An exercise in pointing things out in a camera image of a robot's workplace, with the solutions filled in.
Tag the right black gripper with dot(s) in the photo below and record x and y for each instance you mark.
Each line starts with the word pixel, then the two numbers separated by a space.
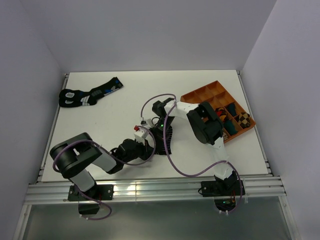
pixel 158 136

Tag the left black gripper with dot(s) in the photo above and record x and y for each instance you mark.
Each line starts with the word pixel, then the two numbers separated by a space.
pixel 147 149

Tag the black white striped sock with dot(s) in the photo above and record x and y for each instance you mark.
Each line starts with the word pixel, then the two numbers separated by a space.
pixel 161 144

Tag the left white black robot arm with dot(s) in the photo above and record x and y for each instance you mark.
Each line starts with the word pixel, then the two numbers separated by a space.
pixel 71 158

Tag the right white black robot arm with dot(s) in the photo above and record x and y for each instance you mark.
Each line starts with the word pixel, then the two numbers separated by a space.
pixel 208 130

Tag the brown argyle rolled sock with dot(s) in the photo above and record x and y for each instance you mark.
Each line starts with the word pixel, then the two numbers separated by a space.
pixel 244 120
pixel 225 136

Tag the dark teal rolled sock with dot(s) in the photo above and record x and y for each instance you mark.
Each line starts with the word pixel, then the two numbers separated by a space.
pixel 231 108

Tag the orange compartment tray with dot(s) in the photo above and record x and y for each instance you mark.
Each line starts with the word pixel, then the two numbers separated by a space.
pixel 218 97

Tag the black blue sport sock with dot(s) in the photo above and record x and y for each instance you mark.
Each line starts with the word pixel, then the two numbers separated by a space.
pixel 69 98

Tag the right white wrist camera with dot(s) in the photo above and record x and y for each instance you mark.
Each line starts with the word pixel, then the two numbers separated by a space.
pixel 147 123

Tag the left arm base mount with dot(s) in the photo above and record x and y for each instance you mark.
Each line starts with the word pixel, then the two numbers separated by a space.
pixel 101 192

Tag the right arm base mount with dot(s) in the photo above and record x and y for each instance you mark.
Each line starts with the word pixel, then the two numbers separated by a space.
pixel 219 189

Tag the aluminium frame rail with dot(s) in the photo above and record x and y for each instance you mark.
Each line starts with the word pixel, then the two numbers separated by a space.
pixel 153 201

